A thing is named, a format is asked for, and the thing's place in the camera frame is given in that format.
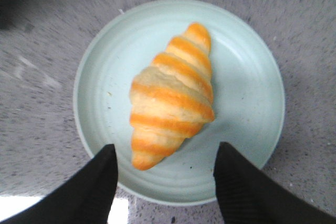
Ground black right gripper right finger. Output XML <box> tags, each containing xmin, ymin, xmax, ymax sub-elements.
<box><xmin>213</xmin><ymin>142</ymin><xmax>335</xmax><ymax>223</ymax></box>

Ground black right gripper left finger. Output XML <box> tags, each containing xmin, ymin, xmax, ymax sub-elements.
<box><xmin>3</xmin><ymin>144</ymin><xmax>118</xmax><ymax>223</ymax></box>

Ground striped croissant bread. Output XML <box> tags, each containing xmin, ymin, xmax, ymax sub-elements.
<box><xmin>130</xmin><ymin>23</ymin><xmax>215</xmax><ymax>170</ymax></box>

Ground light green plate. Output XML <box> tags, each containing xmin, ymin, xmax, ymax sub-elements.
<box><xmin>73</xmin><ymin>0</ymin><xmax>285</xmax><ymax>206</ymax></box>

